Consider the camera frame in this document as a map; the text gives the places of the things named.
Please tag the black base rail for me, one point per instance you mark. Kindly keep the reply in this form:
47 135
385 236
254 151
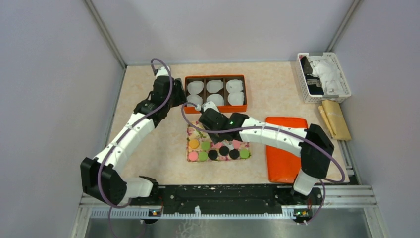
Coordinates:
228 199

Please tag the pink cookie middle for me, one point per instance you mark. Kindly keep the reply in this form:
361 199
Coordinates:
218 145

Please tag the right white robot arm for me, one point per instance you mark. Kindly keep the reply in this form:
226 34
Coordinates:
311 144

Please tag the orange box lid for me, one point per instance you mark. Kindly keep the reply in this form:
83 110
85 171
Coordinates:
282 166

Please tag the white paper cup one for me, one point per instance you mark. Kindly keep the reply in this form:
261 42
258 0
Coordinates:
195 87

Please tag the black item in basket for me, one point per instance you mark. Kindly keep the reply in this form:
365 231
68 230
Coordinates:
313 82

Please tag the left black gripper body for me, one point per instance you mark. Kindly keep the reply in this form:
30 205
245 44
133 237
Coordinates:
179 97

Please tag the pink cookie right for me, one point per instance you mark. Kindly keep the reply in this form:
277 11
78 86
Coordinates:
236 144

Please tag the white paper cup six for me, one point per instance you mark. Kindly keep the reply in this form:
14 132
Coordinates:
236 98

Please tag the green cookie bottom left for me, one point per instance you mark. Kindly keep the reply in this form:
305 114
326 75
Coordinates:
203 156

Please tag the pink cookie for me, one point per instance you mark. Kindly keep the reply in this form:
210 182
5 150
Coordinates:
218 145
193 156
236 144

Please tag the tan paper bag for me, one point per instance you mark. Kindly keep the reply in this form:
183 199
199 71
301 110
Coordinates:
333 118

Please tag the black cookie middle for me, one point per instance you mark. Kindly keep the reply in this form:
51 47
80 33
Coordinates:
224 151

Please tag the white paper cup two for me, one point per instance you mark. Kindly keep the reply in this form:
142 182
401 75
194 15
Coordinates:
214 86

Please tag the black cookie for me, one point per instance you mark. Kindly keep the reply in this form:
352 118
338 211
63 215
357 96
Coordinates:
213 155
234 154
224 151

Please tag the white paper cup five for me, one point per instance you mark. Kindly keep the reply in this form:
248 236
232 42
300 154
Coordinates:
216 98

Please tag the green cookie bottom right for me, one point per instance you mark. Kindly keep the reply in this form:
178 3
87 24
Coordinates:
244 153

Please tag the floral tray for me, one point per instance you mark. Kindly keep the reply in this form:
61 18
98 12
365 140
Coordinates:
193 133

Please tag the white plastic basket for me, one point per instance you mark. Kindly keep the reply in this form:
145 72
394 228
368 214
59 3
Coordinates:
308 98

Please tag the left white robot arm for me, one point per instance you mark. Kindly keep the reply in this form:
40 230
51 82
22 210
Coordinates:
100 175

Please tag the black cookie right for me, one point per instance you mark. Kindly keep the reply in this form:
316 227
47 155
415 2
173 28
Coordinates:
234 154

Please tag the black cookie left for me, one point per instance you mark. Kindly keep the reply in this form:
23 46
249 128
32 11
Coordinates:
213 155

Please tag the green cookie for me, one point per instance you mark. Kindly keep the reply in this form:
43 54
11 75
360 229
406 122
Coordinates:
203 156
244 153
205 145

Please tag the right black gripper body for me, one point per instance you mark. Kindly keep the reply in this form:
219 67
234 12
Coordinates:
216 137

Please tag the green cookie middle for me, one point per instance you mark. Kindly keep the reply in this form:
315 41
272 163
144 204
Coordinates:
205 145

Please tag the white paper cup three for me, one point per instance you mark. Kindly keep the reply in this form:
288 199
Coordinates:
234 85

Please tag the pink cookie bottom left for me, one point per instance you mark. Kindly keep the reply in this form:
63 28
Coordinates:
193 156

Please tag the white paper cup four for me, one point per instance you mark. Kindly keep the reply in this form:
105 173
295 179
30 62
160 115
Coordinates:
194 100

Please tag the orange cookie five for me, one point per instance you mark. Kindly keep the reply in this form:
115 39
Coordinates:
194 143

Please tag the white cloth in basket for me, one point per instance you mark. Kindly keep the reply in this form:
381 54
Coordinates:
325 69

